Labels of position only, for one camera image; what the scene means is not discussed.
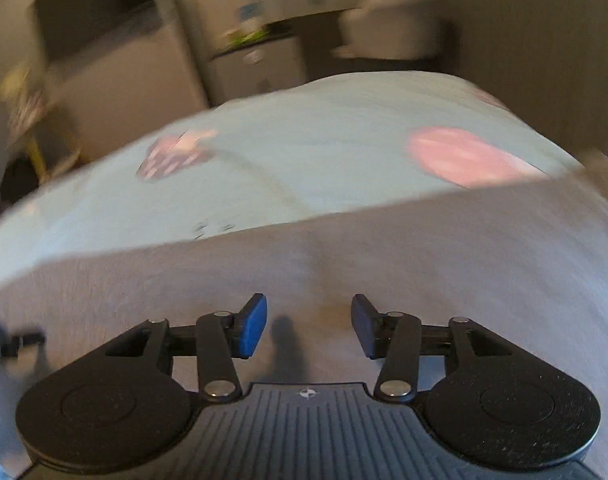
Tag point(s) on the yellow frame stand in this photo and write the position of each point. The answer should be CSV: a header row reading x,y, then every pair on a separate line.
x,y
36,147

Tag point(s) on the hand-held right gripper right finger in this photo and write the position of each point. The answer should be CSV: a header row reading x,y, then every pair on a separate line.
x,y
365,325

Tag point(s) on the white cabinet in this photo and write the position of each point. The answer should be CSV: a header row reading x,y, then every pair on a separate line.
x,y
264,67

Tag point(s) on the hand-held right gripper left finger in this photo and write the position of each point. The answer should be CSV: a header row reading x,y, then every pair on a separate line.
x,y
254,327

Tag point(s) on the light blue printed blanket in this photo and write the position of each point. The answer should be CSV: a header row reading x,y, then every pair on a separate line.
x,y
309,135

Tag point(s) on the white round stool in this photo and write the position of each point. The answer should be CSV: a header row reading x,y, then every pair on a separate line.
x,y
391,27

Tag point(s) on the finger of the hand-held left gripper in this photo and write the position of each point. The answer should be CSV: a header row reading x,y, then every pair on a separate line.
x,y
26,338

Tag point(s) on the dark screen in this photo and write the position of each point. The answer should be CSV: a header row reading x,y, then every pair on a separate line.
x,y
96,15

